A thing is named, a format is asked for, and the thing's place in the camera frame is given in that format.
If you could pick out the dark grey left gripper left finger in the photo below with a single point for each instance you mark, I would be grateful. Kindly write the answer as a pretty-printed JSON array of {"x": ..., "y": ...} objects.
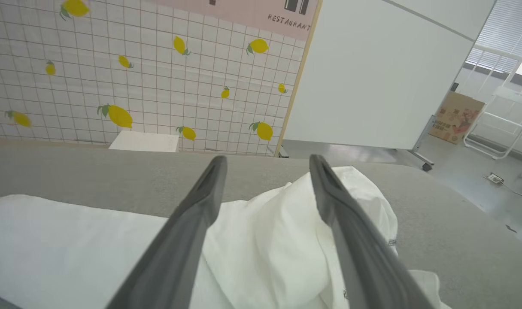
[{"x": 175, "y": 253}]

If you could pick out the white window blinds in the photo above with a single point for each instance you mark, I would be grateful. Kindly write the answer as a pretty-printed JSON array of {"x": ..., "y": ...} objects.
[{"x": 503, "y": 36}]

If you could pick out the lemon print tiled backdrop panel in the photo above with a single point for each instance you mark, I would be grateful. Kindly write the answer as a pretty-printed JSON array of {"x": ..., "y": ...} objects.
[{"x": 158, "y": 86}]

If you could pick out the printed cardboard box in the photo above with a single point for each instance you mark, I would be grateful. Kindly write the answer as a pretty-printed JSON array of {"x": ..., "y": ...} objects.
[{"x": 455, "y": 118}]

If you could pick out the white metal rack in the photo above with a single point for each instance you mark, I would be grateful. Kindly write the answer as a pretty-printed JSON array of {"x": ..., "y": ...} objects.
[{"x": 499, "y": 120}]

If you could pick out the flat white box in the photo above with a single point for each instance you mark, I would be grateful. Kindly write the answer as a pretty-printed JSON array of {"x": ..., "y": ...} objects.
[{"x": 145, "y": 142}]

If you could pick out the white garment with grey stitching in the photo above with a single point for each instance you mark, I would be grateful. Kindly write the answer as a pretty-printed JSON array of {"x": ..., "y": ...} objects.
[{"x": 265, "y": 240}]

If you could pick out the floor power strip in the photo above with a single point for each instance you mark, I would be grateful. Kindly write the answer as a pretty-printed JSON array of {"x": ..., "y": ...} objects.
[{"x": 495, "y": 178}]

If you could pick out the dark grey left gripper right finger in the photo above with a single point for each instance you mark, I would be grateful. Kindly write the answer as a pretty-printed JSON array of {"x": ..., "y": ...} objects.
[{"x": 364, "y": 262}]

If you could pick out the white partition board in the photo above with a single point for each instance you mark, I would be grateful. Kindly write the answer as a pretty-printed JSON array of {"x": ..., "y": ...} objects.
[{"x": 372, "y": 77}]

